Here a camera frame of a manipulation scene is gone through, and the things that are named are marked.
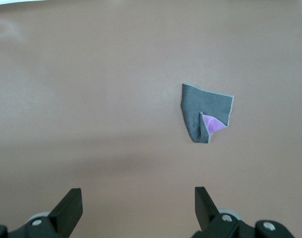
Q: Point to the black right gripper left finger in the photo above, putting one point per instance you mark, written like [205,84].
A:
[66,213]

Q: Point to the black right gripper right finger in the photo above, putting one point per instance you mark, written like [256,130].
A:
[205,210]

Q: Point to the grey and purple towel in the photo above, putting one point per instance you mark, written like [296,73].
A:
[198,106]

